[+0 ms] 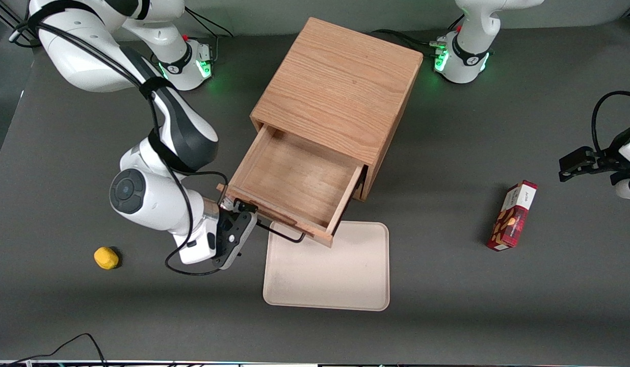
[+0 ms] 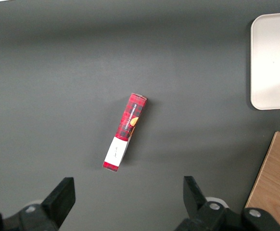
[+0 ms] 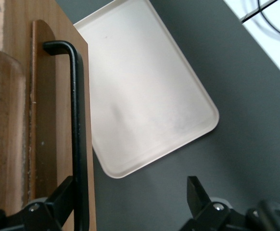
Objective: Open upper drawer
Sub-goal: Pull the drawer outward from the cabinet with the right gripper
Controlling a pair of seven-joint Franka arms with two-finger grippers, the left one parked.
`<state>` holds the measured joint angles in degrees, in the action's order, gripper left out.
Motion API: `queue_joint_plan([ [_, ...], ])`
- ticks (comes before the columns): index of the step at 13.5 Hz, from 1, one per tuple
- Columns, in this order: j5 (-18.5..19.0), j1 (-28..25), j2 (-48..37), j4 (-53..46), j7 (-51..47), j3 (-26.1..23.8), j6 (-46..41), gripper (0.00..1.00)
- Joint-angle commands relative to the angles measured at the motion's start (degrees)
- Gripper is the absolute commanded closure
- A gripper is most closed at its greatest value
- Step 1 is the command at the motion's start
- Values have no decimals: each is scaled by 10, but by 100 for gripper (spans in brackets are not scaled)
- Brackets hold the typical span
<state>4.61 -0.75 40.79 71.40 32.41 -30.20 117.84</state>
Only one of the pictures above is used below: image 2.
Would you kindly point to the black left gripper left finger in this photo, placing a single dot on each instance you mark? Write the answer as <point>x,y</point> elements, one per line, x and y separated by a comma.
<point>55,204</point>

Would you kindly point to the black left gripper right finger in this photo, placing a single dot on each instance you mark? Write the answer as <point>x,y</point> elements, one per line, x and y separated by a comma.
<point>200,207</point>

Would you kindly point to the light wooden board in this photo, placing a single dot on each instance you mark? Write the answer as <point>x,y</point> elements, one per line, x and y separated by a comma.
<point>273,178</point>

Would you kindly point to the red plaid shortbread box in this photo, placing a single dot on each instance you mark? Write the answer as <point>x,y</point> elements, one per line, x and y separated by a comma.
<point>125,132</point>

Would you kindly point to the white plastic tray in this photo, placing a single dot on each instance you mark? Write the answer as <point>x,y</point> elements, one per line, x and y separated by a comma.
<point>273,61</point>

